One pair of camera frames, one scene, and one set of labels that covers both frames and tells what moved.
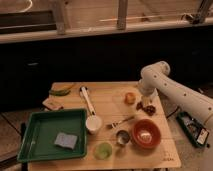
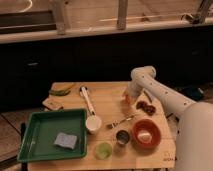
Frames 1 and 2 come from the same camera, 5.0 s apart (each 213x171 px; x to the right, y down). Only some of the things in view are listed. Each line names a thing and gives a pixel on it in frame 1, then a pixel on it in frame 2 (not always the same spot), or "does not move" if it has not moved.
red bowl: [146, 133] does not move
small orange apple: [130, 98] does not move
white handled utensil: [92, 110] does not move
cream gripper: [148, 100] to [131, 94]
